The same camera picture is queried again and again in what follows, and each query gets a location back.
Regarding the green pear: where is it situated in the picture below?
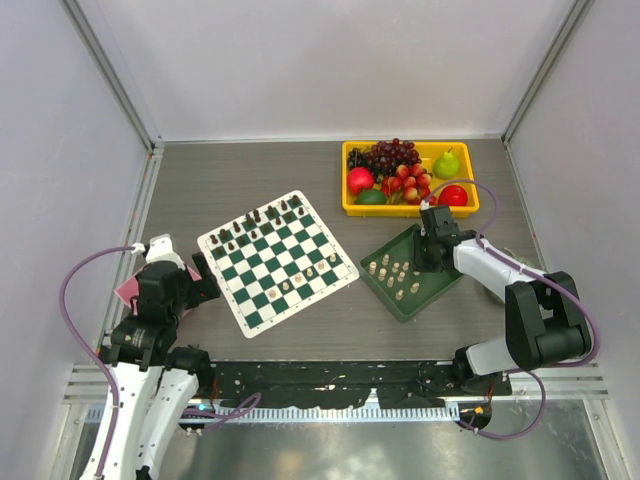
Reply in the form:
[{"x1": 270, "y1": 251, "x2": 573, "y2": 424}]
[{"x1": 433, "y1": 148, "x2": 460, "y2": 180}]

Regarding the red apple right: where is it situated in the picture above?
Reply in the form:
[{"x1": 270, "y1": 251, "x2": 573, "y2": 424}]
[{"x1": 438, "y1": 185, "x2": 468, "y2": 207}]

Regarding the yellow plastic fruit tray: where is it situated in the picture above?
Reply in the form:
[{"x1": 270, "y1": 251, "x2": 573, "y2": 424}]
[{"x1": 341, "y1": 138, "x2": 480, "y2": 218}]

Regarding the dark green piece tray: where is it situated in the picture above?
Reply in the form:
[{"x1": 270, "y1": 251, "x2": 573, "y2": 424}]
[{"x1": 359, "y1": 224, "x2": 462, "y2": 323}]

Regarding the white slotted cable duct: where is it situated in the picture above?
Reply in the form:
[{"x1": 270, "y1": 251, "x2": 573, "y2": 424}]
[{"x1": 87, "y1": 403, "x2": 461, "y2": 425}]

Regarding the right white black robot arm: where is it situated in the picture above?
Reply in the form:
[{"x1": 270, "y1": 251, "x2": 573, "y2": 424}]
[{"x1": 413, "y1": 203, "x2": 596, "y2": 394}]

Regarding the green netted melon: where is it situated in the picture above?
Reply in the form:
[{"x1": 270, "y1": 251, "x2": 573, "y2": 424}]
[{"x1": 479, "y1": 247, "x2": 541, "y2": 304}]

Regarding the green lime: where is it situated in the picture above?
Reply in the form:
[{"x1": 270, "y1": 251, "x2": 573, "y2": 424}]
[{"x1": 354, "y1": 189, "x2": 388, "y2": 205}]

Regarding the red cherry bunch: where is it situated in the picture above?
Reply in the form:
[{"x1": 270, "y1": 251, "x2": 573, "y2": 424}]
[{"x1": 380, "y1": 163, "x2": 434, "y2": 205}]

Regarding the dark purple grape bunch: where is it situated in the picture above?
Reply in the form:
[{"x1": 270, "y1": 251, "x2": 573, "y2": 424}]
[{"x1": 363, "y1": 138, "x2": 421, "y2": 176}]

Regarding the red apple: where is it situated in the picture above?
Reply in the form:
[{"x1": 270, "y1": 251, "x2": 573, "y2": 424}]
[
  {"x1": 346, "y1": 167, "x2": 375, "y2": 196},
  {"x1": 438, "y1": 185, "x2": 468, "y2": 207}
]

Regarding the black grape bunch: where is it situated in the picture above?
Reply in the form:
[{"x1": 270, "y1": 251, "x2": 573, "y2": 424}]
[{"x1": 347, "y1": 148, "x2": 368, "y2": 171}]

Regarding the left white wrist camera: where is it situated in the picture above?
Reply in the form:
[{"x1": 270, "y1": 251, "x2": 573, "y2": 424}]
[{"x1": 131, "y1": 234, "x2": 184, "y2": 268}]

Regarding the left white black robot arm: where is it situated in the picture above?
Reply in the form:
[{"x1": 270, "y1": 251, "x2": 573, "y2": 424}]
[{"x1": 81, "y1": 253, "x2": 220, "y2": 479}]

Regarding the red apple left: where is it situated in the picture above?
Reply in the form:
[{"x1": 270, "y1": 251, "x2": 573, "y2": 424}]
[{"x1": 346, "y1": 167, "x2": 375, "y2": 196}]

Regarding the green white chess board mat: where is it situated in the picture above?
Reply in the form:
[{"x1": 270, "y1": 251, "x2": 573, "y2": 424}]
[{"x1": 197, "y1": 190, "x2": 360, "y2": 339}]

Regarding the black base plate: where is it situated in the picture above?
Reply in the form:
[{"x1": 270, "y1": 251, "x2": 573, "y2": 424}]
[{"x1": 154, "y1": 359, "x2": 514, "y2": 409}]

